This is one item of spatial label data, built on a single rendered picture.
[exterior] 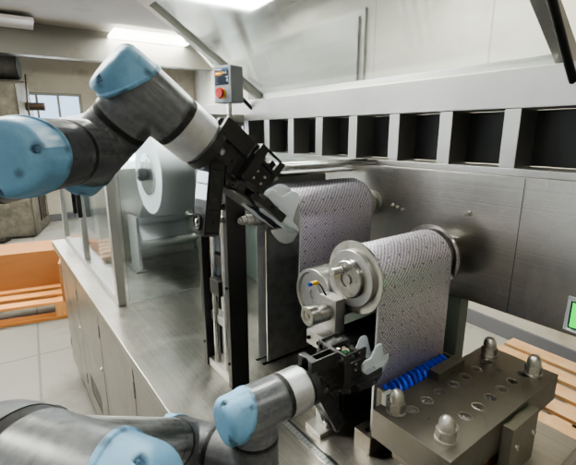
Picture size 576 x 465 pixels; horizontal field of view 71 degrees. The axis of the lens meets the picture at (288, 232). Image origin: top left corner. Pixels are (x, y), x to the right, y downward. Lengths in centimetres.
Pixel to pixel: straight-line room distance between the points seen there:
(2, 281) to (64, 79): 465
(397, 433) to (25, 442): 60
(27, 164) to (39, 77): 784
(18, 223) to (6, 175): 672
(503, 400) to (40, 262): 395
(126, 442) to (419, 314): 68
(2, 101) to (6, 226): 176
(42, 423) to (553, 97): 92
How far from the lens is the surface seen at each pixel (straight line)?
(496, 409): 91
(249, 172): 60
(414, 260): 86
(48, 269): 435
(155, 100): 54
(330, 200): 99
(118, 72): 54
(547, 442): 110
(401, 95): 114
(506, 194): 98
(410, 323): 90
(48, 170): 44
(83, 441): 37
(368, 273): 78
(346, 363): 74
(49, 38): 734
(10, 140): 44
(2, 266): 438
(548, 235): 96
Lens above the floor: 153
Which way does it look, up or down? 14 degrees down
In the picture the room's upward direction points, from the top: straight up
